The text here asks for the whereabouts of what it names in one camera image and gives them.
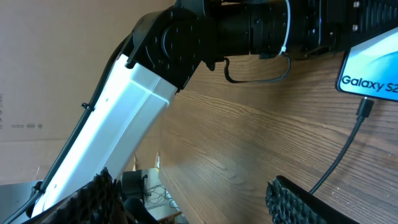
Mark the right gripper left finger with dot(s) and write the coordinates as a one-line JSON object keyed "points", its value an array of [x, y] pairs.
{"points": [[99, 202]]}

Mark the cluttered background desk items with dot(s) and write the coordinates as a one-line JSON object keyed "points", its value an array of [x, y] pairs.
{"points": [[145, 185]]}

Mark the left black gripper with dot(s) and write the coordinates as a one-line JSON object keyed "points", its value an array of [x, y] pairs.
{"points": [[337, 25]]}

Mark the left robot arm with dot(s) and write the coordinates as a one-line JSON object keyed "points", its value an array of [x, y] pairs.
{"points": [[158, 58]]}

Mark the Galaxy smartphone blue screen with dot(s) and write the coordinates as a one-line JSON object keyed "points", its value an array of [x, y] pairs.
{"points": [[370, 68]]}

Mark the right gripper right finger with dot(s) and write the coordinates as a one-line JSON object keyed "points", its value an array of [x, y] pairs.
{"points": [[289, 203]]}

